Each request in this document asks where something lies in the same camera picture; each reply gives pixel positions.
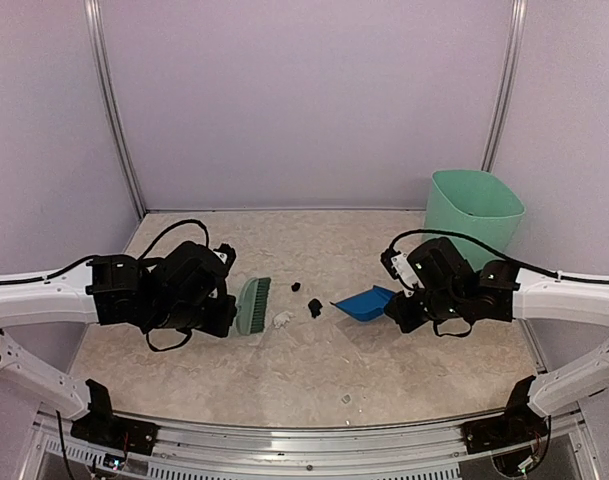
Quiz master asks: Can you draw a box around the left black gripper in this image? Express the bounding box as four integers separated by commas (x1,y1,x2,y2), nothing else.
149,291,236,338

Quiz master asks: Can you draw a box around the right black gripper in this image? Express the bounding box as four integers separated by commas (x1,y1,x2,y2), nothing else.
384,288,465,334

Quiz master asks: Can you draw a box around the green hand brush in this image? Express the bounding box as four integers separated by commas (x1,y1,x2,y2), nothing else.
235,277,271,336

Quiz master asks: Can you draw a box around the blue plastic dustpan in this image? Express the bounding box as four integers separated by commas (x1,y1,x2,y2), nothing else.
332,285,395,323

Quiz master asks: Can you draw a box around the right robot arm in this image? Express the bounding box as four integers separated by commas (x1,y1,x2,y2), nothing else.
380,233,609,444

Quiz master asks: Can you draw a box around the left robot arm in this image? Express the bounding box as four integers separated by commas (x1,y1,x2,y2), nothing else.
0,241,236,445

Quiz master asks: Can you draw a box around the white paper scrap by dustpan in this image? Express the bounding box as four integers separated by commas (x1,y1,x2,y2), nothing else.
272,311,294,329

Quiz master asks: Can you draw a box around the black paper scrap large lower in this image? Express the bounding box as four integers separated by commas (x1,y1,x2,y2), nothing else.
307,298,323,318

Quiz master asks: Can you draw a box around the green plastic waste bin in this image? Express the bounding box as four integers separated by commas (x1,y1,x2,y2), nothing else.
424,170,525,252

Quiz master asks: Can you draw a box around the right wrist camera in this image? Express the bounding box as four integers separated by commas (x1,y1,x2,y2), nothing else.
380,248,419,290

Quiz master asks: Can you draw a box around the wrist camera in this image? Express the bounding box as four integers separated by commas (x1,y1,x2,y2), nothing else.
213,243,237,267
380,248,419,290

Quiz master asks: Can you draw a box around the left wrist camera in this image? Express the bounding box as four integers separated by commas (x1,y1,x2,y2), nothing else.
213,243,237,267

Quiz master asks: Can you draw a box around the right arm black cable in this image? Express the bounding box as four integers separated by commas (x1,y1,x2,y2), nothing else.
386,228,609,287

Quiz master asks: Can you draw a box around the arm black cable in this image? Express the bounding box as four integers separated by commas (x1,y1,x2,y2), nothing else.
0,218,210,289
386,228,609,287

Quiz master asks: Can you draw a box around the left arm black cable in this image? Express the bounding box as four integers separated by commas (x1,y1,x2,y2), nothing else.
0,218,210,289

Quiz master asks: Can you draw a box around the aluminium front rail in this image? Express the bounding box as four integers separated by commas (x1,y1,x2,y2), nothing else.
18,407,601,479

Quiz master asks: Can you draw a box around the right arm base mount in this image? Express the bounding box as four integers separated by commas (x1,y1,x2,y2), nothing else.
461,409,550,454

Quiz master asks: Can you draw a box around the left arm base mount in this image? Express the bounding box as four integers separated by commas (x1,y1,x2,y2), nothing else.
71,412,160,456

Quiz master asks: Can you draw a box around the left aluminium frame post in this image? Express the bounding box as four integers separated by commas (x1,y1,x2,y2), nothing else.
84,0,148,220

